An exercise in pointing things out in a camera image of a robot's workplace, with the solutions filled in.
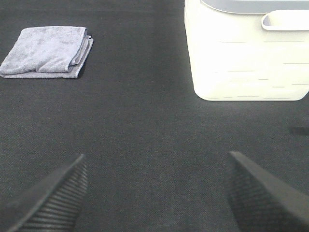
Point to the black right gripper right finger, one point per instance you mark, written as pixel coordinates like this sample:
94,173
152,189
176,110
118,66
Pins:
260,202

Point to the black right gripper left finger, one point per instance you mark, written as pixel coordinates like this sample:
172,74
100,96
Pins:
52,205

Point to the folded grey towel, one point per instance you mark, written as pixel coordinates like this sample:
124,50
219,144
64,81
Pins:
48,52

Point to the white plastic basket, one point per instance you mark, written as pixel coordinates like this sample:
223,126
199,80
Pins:
248,50

